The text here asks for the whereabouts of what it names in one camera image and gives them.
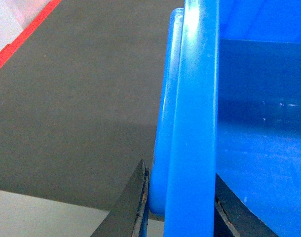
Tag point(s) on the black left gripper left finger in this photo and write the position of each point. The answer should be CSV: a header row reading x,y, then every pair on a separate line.
x,y
129,216

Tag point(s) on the large blue plastic crate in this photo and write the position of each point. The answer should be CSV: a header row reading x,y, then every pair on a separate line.
x,y
230,105

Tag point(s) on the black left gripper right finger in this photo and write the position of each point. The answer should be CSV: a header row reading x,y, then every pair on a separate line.
x,y
232,218

